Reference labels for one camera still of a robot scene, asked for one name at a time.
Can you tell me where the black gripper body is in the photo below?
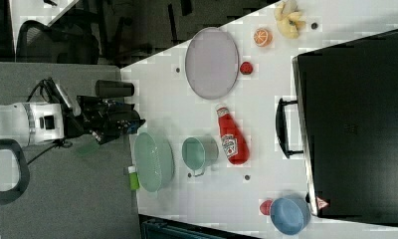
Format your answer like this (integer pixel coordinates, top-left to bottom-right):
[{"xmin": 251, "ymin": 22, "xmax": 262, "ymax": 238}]
[{"xmin": 64, "ymin": 96, "xmax": 146, "ymax": 144}]

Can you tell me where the red ketchup bottle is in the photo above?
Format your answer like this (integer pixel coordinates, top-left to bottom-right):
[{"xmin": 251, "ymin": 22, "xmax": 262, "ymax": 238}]
[{"xmin": 216, "ymin": 104, "xmax": 250, "ymax": 165}]

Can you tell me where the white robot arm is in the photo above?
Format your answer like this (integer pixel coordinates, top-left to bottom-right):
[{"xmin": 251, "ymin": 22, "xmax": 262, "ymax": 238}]
[{"xmin": 0, "ymin": 96, "xmax": 145, "ymax": 147}]

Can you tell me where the green perforated strainer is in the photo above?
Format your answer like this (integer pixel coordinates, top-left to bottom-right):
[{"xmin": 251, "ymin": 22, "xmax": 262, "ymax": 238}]
[{"xmin": 133, "ymin": 131, "xmax": 174, "ymax": 193}]

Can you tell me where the black cylinder container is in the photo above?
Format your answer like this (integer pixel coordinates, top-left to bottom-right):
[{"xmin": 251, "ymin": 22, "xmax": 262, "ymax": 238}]
[{"xmin": 95, "ymin": 80, "xmax": 134, "ymax": 99}]

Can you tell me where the green tube white cap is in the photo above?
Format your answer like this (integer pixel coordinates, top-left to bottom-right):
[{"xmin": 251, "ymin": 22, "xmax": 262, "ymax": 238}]
[{"xmin": 127, "ymin": 165, "xmax": 139, "ymax": 190}]

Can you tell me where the black office chair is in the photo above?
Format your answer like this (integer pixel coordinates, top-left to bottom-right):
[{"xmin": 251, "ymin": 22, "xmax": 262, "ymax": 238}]
[{"xmin": 15, "ymin": 7, "xmax": 152, "ymax": 67}]

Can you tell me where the grey round plate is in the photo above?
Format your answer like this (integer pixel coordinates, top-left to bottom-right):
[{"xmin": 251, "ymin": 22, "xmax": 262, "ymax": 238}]
[{"xmin": 185, "ymin": 27, "xmax": 239, "ymax": 100}]

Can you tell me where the red strawberry toy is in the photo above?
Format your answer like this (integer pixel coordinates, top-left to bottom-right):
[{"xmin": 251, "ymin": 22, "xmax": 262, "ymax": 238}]
[{"xmin": 240, "ymin": 62, "xmax": 253, "ymax": 75}]

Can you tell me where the orange slice toy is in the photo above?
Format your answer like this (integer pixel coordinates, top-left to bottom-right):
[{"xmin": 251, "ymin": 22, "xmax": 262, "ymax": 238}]
[{"xmin": 254, "ymin": 28, "xmax": 273, "ymax": 47}]

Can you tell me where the red round fruit toy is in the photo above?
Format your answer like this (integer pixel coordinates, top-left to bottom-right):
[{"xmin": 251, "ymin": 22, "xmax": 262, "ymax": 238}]
[{"xmin": 260, "ymin": 199, "xmax": 273, "ymax": 215}]

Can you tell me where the blue cup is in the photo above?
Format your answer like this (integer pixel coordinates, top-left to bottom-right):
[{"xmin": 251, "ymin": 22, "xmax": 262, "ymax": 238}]
[{"xmin": 270, "ymin": 196, "xmax": 310, "ymax": 235}]

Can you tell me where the black toaster oven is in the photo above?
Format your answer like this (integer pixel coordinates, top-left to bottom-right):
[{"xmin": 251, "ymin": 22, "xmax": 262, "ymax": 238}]
[{"xmin": 292, "ymin": 29, "xmax": 398, "ymax": 227}]

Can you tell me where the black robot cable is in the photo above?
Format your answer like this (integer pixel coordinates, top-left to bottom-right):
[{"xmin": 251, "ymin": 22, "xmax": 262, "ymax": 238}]
[{"xmin": 26, "ymin": 78, "xmax": 74, "ymax": 166}]

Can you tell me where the green cup with handle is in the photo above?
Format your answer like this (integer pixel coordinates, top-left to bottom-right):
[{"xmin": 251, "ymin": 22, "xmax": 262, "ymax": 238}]
[{"xmin": 182, "ymin": 135, "xmax": 219, "ymax": 177}]

